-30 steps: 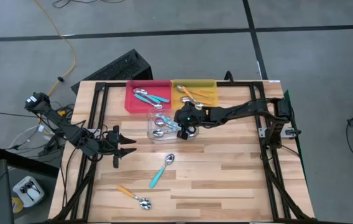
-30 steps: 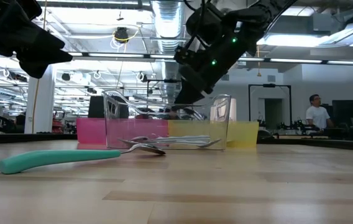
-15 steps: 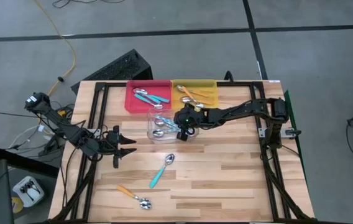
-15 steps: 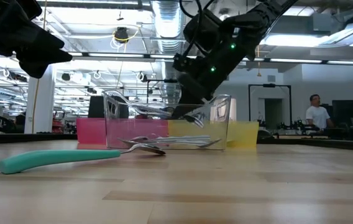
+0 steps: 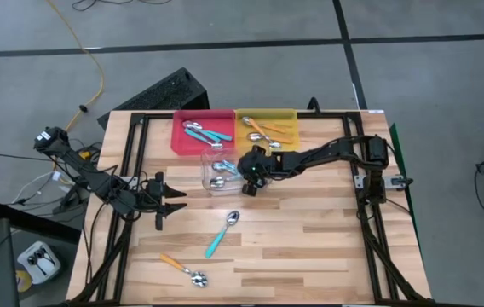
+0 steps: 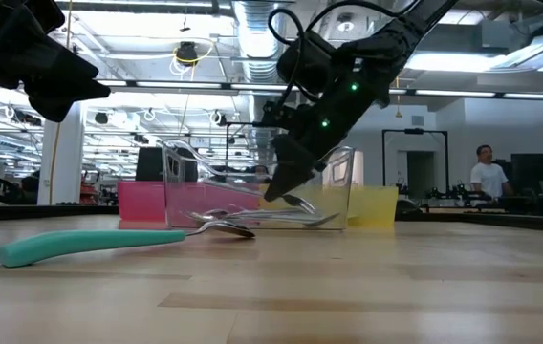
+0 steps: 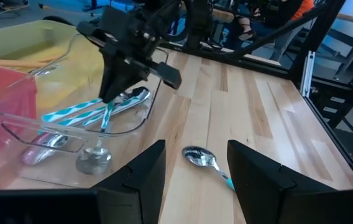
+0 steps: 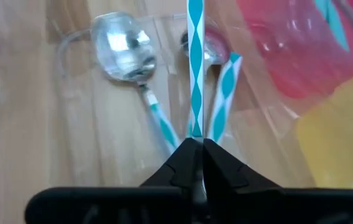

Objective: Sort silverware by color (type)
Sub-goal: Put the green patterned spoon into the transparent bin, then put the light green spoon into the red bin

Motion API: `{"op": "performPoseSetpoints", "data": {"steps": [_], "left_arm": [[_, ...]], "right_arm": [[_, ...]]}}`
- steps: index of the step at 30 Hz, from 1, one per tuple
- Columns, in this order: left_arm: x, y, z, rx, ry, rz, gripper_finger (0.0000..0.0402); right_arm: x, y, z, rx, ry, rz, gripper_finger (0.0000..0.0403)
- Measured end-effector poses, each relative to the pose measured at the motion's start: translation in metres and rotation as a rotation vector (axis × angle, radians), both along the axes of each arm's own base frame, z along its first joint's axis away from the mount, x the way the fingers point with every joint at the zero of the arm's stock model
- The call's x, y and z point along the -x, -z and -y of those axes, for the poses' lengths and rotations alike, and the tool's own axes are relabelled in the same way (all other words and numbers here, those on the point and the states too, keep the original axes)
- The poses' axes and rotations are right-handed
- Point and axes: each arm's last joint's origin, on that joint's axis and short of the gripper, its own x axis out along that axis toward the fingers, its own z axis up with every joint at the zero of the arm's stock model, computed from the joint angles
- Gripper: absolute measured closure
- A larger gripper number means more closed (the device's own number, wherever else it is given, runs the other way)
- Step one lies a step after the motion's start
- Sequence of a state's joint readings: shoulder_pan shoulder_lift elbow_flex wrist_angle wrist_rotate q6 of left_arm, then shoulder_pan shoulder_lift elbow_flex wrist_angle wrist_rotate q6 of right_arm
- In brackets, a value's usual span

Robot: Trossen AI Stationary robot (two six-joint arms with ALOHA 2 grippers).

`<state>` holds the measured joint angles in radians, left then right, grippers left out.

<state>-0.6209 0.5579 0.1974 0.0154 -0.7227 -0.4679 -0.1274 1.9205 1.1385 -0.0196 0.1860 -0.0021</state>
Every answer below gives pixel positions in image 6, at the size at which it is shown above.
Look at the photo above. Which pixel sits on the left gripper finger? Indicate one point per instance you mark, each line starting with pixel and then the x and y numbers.
pixel 56 98
pixel 61 62

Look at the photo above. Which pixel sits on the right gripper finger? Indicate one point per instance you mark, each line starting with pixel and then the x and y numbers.
pixel 287 162
pixel 310 167

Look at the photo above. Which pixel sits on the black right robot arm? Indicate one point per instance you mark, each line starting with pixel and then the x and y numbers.
pixel 386 43

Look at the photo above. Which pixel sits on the person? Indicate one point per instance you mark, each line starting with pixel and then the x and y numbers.
pixel 261 171
pixel 29 188
pixel 489 177

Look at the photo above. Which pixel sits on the white square column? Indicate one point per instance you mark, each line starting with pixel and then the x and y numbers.
pixel 68 167

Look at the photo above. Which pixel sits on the yellow translucent plastic tray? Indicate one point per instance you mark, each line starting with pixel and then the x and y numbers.
pixel 376 205

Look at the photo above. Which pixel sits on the clear plastic bin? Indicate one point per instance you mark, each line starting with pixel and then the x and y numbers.
pixel 204 200

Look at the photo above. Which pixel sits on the long ceiling light bar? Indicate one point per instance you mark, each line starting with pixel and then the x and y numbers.
pixel 204 87

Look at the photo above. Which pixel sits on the black computer monitor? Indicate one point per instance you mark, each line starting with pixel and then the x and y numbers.
pixel 152 165

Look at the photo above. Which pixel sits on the red translucent plastic tray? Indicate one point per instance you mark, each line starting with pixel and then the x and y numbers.
pixel 140 200

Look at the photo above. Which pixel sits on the black equipment rack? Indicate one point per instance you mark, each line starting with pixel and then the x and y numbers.
pixel 534 167

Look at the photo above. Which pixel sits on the silver spiral air duct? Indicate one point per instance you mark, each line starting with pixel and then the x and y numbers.
pixel 259 48

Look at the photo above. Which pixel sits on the black background rig frame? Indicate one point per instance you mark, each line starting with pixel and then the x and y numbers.
pixel 415 130

